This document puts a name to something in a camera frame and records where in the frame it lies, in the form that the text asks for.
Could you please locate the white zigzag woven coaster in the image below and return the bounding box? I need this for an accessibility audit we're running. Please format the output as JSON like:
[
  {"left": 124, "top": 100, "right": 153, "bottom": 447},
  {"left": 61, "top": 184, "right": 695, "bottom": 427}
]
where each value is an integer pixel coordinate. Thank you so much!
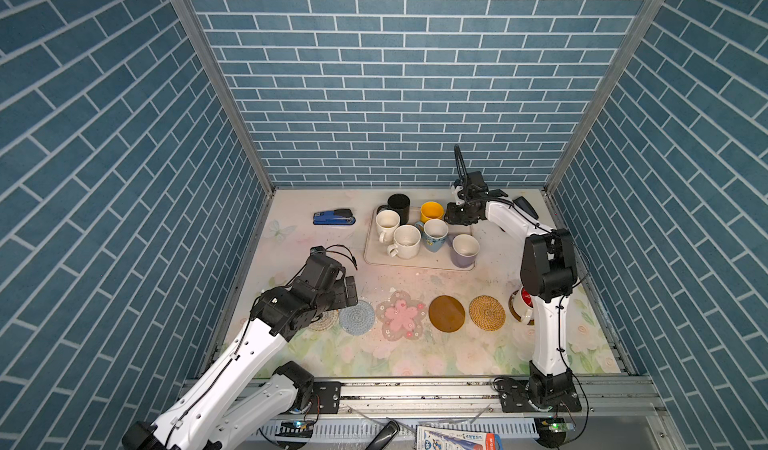
[{"left": 308, "top": 310, "right": 339, "bottom": 332}]

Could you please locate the yellow mug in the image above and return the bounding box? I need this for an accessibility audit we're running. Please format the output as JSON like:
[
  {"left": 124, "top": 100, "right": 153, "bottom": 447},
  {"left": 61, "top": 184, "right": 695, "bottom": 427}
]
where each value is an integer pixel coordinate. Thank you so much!
[{"left": 420, "top": 201, "right": 445, "bottom": 223}]

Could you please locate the lavender mug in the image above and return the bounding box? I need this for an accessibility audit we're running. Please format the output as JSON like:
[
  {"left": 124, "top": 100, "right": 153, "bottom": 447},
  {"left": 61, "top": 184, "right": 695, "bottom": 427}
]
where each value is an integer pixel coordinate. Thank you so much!
[{"left": 449, "top": 234, "right": 480, "bottom": 269}]

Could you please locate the grey blue woven coaster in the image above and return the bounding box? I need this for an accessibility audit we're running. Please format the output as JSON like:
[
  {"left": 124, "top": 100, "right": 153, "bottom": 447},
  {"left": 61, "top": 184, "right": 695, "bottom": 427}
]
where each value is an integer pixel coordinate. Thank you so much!
[{"left": 339, "top": 301, "right": 376, "bottom": 336}]

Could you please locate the beige serving tray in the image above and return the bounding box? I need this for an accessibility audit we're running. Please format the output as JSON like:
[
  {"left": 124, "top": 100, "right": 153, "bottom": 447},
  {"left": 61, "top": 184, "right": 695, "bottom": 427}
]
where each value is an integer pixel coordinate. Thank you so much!
[{"left": 364, "top": 211, "right": 475, "bottom": 271}]

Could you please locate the pink flower coaster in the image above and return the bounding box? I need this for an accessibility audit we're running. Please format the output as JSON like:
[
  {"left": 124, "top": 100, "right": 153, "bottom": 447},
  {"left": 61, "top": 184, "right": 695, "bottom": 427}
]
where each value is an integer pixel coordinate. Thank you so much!
[{"left": 374, "top": 291, "right": 427, "bottom": 342}]

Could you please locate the red interior mug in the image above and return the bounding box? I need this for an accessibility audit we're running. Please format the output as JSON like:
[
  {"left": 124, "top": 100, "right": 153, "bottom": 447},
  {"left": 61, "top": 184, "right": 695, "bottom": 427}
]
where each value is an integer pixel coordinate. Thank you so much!
[{"left": 511, "top": 287, "right": 536, "bottom": 325}]

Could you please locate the cork woven coaster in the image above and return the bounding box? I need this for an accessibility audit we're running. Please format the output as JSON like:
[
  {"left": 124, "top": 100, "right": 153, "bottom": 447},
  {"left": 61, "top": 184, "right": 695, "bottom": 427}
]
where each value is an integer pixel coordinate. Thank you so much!
[{"left": 469, "top": 295, "right": 506, "bottom": 332}]

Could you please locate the dark brown round coaster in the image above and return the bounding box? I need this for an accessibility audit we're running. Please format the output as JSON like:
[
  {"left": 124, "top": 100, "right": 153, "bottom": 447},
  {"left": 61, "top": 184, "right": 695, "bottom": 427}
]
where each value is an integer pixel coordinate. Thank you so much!
[{"left": 508, "top": 290, "right": 536, "bottom": 327}]

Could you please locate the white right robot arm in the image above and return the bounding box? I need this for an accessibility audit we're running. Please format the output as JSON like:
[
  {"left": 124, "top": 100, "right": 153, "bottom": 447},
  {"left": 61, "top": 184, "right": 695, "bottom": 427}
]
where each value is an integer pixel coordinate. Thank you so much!
[{"left": 445, "top": 161, "right": 581, "bottom": 412}]

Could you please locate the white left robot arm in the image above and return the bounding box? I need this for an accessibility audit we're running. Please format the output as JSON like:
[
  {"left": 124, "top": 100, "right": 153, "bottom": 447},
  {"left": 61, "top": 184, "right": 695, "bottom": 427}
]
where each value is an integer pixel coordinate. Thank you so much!
[{"left": 122, "top": 244, "right": 358, "bottom": 449}]

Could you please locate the black calculator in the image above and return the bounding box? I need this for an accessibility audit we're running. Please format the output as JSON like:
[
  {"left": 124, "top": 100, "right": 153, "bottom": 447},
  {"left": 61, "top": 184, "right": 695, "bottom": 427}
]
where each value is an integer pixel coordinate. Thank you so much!
[{"left": 513, "top": 196, "right": 539, "bottom": 220}]

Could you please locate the light blue patterned mug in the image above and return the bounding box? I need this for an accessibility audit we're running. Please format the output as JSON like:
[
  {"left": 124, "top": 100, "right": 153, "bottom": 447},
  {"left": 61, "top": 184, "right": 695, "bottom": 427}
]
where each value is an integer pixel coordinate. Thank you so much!
[{"left": 416, "top": 219, "right": 449, "bottom": 253}]

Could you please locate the black mug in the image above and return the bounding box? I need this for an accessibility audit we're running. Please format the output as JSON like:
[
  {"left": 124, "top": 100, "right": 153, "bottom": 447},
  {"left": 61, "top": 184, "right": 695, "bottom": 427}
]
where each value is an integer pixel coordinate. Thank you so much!
[{"left": 376, "top": 194, "right": 411, "bottom": 225}]

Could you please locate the white mug right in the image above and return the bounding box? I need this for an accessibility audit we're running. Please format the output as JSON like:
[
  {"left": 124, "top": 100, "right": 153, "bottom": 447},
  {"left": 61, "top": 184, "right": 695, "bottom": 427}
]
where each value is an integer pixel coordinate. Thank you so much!
[{"left": 387, "top": 225, "right": 421, "bottom": 260}]

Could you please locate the white mug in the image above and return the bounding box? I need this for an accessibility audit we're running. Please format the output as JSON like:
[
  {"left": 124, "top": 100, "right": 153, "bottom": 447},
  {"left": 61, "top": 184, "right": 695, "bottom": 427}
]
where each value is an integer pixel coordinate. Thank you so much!
[
  {"left": 387, "top": 225, "right": 421, "bottom": 260},
  {"left": 375, "top": 210, "right": 401, "bottom": 245}
]

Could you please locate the white mug left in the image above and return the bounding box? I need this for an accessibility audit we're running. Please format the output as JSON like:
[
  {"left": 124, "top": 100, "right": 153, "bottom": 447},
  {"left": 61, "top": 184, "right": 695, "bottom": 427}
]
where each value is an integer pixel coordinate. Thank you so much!
[{"left": 375, "top": 210, "right": 401, "bottom": 245}]

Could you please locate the blue black stapler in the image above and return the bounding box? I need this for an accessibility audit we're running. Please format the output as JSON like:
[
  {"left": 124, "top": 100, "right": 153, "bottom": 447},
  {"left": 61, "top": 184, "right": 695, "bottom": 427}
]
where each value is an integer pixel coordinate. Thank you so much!
[{"left": 312, "top": 208, "right": 356, "bottom": 226}]

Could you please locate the printed paper package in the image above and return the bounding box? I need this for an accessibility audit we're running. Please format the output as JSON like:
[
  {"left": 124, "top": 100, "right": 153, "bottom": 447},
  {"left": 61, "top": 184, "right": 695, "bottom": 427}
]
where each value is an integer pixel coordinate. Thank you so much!
[{"left": 416, "top": 426, "right": 503, "bottom": 450}]

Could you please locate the black remote handle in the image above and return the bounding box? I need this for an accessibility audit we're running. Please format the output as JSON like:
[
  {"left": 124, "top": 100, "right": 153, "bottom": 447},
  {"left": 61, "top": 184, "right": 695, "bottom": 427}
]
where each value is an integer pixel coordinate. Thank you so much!
[{"left": 365, "top": 420, "right": 401, "bottom": 450}]

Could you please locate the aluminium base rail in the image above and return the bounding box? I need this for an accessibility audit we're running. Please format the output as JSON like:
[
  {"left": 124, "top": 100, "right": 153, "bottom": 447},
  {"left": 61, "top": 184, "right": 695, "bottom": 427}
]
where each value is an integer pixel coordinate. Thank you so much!
[{"left": 215, "top": 375, "right": 679, "bottom": 450}]

